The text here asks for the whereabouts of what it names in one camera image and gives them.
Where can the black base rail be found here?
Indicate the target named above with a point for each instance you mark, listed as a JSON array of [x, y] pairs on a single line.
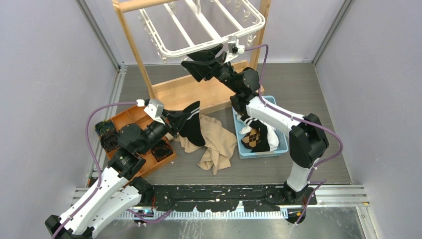
[[225, 198]]

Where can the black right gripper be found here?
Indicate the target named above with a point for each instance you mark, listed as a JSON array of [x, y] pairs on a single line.
[[203, 64]]

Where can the beige crumpled cloth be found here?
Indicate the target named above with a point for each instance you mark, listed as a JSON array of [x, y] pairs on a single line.
[[220, 145]]

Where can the rolled black sock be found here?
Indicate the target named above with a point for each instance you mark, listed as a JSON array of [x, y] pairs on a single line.
[[161, 150]]

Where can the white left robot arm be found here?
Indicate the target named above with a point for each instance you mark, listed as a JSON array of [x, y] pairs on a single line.
[[121, 184]]

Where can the wooden hanger stand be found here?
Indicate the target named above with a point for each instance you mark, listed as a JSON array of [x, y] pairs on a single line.
[[180, 92]]

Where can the light blue plastic basket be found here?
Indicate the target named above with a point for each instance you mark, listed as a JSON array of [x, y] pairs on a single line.
[[245, 153]]

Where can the white plastic clip hanger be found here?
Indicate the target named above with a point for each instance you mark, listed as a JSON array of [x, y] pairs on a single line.
[[201, 33]]

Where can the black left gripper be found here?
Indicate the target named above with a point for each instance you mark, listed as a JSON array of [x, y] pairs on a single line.
[[175, 119]]

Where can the rolled dark green sock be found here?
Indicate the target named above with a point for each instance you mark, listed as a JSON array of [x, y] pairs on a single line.
[[109, 141]]

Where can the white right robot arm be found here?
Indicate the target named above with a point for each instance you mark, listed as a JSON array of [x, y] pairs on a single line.
[[307, 141]]

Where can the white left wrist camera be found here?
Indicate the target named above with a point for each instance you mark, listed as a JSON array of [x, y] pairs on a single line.
[[153, 108]]

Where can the rolled dark patterned sock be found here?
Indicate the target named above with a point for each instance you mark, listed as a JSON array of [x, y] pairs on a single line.
[[104, 128]]

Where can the brown argyle sock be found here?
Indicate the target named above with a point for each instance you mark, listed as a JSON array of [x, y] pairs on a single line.
[[251, 139]]

